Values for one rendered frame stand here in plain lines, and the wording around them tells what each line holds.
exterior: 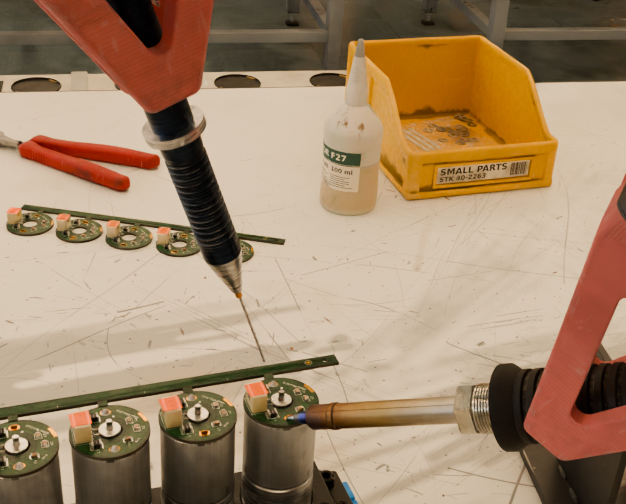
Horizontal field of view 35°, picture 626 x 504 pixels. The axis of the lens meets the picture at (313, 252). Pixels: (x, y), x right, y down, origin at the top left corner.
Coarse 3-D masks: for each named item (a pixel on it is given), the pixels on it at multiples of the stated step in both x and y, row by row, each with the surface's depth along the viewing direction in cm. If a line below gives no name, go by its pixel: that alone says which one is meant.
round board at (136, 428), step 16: (96, 416) 32; (112, 416) 32; (128, 416) 32; (144, 416) 32; (96, 432) 31; (128, 432) 31; (144, 432) 31; (80, 448) 30; (96, 448) 30; (128, 448) 31
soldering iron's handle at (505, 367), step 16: (496, 368) 28; (512, 368) 28; (528, 368) 28; (544, 368) 28; (592, 368) 27; (608, 368) 26; (624, 368) 26; (496, 384) 27; (512, 384) 27; (528, 384) 27; (592, 384) 26; (608, 384) 26; (624, 384) 26; (496, 400) 27; (512, 400) 27; (528, 400) 27; (576, 400) 26; (592, 400) 26; (608, 400) 26; (624, 400) 26; (496, 416) 27; (512, 416) 27; (496, 432) 27; (512, 432) 27; (512, 448) 28
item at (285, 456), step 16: (272, 400) 33; (288, 400) 33; (256, 432) 32; (272, 432) 32; (288, 432) 32; (304, 432) 32; (256, 448) 33; (272, 448) 32; (288, 448) 32; (304, 448) 33; (256, 464) 33; (272, 464) 33; (288, 464) 33; (304, 464) 33; (256, 480) 33; (272, 480) 33; (288, 480) 33; (304, 480) 34; (256, 496) 34; (272, 496) 33; (288, 496) 34; (304, 496) 34
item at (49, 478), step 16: (16, 448) 30; (16, 464) 30; (0, 480) 29; (16, 480) 29; (32, 480) 30; (48, 480) 30; (0, 496) 30; (16, 496) 30; (32, 496) 30; (48, 496) 30
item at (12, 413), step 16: (256, 368) 34; (272, 368) 34; (288, 368) 34; (304, 368) 35; (160, 384) 33; (176, 384) 33; (192, 384) 33; (208, 384) 34; (48, 400) 32; (64, 400) 32; (80, 400) 32; (96, 400) 32; (112, 400) 33; (0, 416) 31; (16, 416) 32
